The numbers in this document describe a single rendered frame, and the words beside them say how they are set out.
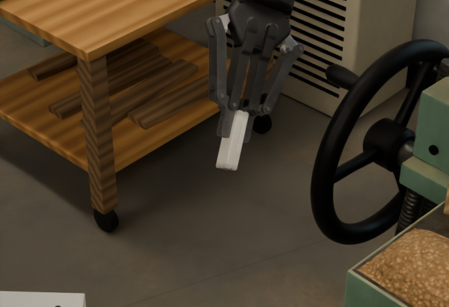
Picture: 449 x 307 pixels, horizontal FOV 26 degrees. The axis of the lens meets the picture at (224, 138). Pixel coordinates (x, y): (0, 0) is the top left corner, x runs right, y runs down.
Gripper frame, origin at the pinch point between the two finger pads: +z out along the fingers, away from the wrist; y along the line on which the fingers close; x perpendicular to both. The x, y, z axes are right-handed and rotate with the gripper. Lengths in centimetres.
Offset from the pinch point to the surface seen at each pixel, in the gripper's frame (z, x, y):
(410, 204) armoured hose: 2.2, -3.1, 24.6
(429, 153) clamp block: -3.0, -12.8, 18.8
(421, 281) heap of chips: 11.7, -30.7, 7.5
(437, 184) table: 0.5, -14.6, 19.4
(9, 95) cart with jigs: -14, 148, 4
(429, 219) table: 5.2, -22.3, 13.4
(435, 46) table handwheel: -17.5, -5.3, 22.1
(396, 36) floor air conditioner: -55, 121, 99
